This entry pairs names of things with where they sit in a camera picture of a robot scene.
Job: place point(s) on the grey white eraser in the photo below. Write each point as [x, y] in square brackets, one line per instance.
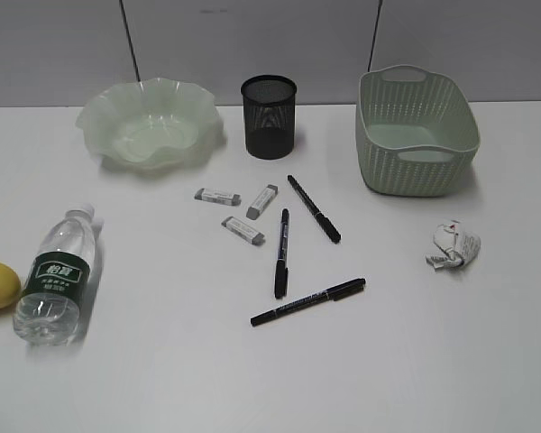
[243, 230]
[218, 197]
[262, 201]

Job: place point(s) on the black marker pen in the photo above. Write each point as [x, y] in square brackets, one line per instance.
[281, 270]
[325, 224]
[335, 293]

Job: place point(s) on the grey white eraser left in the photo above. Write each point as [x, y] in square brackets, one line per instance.
[218, 197]

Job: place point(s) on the black mesh pen holder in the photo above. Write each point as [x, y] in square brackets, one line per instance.
[269, 116]

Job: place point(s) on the pale green wavy glass plate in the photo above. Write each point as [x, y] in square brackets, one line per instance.
[153, 124]

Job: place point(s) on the clear water bottle green label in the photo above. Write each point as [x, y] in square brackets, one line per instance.
[48, 311]

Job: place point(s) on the grey white eraser upper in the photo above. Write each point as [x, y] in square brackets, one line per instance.
[262, 201]

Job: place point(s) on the white waste paper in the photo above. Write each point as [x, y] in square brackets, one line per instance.
[457, 245]

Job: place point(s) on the pale green plastic basket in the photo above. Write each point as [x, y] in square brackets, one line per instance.
[415, 132]

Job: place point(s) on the grey white eraser lower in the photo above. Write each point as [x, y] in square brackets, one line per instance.
[243, 230]

